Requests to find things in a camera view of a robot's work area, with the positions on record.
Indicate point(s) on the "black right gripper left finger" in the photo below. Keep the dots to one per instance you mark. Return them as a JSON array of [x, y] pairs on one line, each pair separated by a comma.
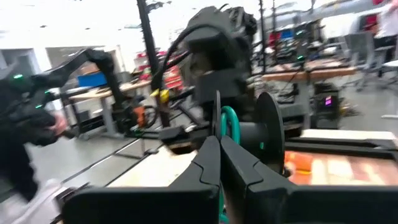
[[186, 199]]

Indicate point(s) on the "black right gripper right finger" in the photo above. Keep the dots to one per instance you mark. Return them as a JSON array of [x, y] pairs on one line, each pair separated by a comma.
[[280, 205]]

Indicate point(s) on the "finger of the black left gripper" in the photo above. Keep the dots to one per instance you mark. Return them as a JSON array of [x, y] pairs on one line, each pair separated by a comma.
[[177, 135]]

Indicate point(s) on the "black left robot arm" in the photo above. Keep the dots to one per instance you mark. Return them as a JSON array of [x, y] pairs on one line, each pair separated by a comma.
[[217, 37]]

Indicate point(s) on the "black background robot arm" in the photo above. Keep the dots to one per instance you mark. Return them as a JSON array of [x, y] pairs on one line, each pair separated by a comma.
[[93, 59]]

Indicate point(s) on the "orange plastic bottle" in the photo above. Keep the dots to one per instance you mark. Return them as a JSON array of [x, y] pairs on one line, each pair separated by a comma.
[[298, 161]]

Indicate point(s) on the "wooden background workbench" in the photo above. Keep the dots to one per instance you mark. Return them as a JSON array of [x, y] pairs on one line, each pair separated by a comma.
[[311, 74], [99, 93]]

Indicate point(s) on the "blue storage bin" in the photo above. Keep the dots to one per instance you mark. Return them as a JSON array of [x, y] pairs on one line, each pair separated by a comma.
[[91, 80]]

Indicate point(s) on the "black computer box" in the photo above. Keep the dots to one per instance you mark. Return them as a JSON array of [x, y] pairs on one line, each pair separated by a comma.
[[326, 102]]

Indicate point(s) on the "person's hand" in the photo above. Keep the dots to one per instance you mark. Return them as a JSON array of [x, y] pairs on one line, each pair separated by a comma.
[[59, 125]]

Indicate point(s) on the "person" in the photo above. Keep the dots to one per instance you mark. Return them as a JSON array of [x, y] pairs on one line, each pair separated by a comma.
[[388, 25], [21, 130]]

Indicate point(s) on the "black vertical post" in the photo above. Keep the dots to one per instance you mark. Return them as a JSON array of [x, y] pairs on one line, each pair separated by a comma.
[[149, 46]]

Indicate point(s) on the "black aluminium table frame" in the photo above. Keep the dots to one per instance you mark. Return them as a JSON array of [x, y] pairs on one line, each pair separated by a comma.
[[342, 147]]

